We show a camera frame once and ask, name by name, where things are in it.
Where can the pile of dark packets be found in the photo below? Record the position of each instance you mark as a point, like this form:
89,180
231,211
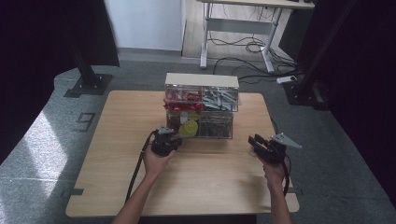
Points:
215,127

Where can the pile of red packets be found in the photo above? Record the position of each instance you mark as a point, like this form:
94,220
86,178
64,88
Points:
183,101

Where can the black metal stand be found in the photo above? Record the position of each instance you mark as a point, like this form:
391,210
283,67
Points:
306,84
88,79

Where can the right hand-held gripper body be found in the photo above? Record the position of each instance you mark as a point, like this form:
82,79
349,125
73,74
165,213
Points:
275,149

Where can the pile of silver packets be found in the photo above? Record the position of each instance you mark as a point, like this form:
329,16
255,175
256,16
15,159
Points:
221,98

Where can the person's right hand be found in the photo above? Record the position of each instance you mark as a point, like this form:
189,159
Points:
274,172

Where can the person's left hand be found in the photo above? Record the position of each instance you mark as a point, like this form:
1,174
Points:
157,165

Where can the clear acrylic organizer box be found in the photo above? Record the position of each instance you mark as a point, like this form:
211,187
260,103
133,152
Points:
202,102

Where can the white desk frame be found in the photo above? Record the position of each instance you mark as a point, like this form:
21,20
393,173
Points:
238,26

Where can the white power strip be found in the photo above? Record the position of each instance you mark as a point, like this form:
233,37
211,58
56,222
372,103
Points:
286,79

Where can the yellow-green round packet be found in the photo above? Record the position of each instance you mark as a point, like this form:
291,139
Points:
188,128

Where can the dark curtain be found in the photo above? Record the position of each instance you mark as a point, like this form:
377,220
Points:
37,62
364,93

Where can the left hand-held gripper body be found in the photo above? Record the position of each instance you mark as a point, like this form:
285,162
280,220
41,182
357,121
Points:
163,144

